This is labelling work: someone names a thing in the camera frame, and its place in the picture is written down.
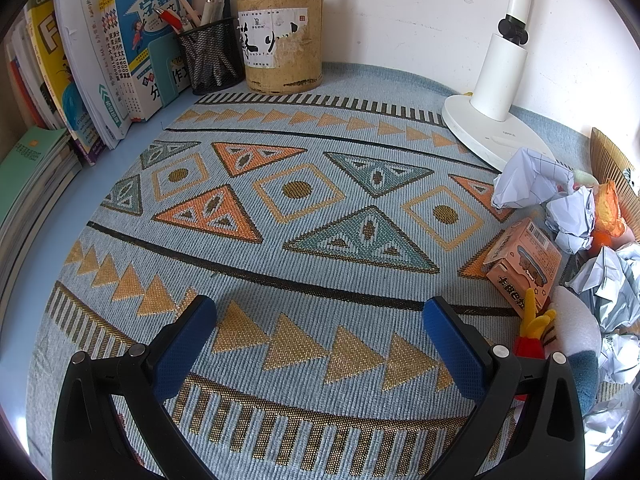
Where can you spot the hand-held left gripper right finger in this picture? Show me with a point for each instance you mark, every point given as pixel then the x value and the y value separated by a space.
pixel 452 345

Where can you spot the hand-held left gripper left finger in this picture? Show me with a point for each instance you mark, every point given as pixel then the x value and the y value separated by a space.
pixel 182 345

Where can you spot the orange paper carton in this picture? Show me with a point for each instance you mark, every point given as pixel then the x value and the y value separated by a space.
pixel 525 260

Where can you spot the white and blue plush toy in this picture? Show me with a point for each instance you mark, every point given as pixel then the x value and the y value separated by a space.
pixel 575 320

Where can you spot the wicker basket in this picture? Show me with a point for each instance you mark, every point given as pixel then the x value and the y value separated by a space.
pixel 607 152

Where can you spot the blue patterned woven mat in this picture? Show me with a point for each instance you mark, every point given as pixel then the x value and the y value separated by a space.
pixel 300 260

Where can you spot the crumpled lined paper ball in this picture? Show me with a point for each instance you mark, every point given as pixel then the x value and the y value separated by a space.
pixel 525 180

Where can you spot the tangerine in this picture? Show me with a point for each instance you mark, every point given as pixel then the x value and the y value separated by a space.
pixel 600 241

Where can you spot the orange snack packet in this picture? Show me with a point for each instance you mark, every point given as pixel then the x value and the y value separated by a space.
pixel 607 205

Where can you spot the stack of green flat books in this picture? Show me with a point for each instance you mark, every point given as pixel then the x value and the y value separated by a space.
pixel 30 170

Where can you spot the white desk lamp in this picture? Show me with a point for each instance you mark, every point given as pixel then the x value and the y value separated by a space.
pixel 500 85

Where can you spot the teal bookend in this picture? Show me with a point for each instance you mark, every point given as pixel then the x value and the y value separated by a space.
pixel 165 70

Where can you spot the black mesh pen holder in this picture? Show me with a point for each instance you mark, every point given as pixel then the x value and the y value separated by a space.
pixel 210 60

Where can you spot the tan cylindrical pen holder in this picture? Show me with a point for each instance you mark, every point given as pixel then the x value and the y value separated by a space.
pixel 300 60

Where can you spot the row of upright books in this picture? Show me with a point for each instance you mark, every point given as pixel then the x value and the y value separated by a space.
pixel 45 60

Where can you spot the blue cover workbook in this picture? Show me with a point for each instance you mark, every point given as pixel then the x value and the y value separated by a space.
pixel 145 25

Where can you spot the red pen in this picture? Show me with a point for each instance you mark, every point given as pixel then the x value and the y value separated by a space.
pixel 167 16

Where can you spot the cream pen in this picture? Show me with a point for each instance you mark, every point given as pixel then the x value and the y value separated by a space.
pixel 189 10

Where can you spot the white pen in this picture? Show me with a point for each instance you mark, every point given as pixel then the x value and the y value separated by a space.
pixel 208 7

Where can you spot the black pen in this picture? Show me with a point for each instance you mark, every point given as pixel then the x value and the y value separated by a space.
pixel 225 6

